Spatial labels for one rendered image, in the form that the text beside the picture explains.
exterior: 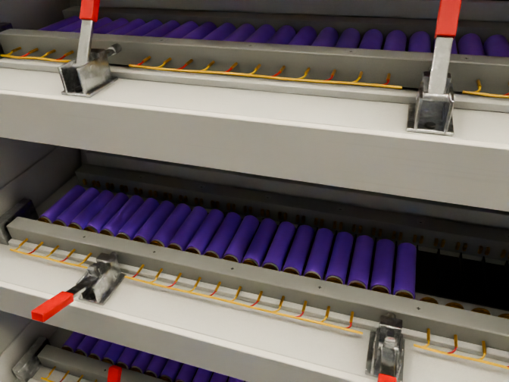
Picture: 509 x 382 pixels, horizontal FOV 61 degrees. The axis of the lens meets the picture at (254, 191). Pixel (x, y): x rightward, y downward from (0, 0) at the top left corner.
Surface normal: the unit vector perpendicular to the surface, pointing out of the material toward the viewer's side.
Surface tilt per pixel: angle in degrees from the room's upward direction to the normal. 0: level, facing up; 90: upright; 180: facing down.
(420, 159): 108
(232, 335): 18
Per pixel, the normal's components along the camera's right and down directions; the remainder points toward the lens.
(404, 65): -0.31, 0.56
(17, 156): 0.95, 0.15
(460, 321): -0.04, -0.81
